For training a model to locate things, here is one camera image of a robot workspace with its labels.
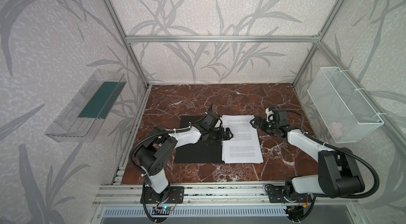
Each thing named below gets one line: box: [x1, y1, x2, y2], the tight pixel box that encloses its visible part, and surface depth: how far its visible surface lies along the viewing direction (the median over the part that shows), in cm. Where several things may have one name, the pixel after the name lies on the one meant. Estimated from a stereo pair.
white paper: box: [221, 115, 264, 164], surface depth 91 cm
